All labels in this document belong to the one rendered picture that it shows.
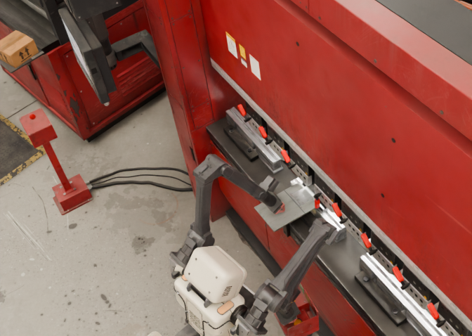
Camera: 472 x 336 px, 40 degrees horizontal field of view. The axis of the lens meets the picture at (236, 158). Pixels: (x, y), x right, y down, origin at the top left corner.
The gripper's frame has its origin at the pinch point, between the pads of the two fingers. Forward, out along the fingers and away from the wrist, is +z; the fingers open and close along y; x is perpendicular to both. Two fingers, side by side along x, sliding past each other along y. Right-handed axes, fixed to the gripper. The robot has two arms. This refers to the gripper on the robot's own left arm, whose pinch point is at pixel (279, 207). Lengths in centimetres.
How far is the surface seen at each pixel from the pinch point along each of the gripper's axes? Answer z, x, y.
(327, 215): 14.6, -12.6, -13.7
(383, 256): -6, -20, -58
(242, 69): -34, -36, 48
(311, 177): -5.1, -21.3, -4.5
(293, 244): 29.4, 12.1, -3.1
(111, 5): -79, -15, 100
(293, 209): 5.4, -3.4, -3.3
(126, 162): 73, 76, 175
